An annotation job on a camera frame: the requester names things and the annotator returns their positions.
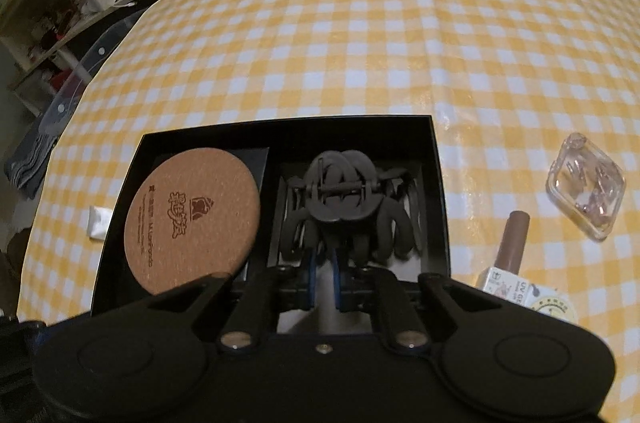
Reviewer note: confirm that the clear plastic storage bin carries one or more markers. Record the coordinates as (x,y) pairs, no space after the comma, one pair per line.
(66,101)

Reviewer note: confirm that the clear small jewelry case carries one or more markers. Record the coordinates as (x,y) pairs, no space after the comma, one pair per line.
(586,185)

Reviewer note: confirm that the round cork coaster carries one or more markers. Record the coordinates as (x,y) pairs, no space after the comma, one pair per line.
(195,215)

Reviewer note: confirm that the black hair claw clip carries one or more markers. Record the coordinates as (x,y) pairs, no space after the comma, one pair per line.
(346,205)

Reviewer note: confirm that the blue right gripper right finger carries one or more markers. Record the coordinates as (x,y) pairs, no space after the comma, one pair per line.
(337,284)

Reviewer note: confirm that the yellow white checkered tablecloth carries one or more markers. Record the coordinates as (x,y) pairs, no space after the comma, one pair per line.
(506,81)

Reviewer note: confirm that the round tape measure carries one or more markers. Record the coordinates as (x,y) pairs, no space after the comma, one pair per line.
(518,290)

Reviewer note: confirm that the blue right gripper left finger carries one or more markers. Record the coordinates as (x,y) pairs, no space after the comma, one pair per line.
(311,277)

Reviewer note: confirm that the folded dark striped fabric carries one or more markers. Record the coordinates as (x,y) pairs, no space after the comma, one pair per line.
(26,167)

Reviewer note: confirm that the black cardboard box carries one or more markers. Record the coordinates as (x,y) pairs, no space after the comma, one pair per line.
(275,150)

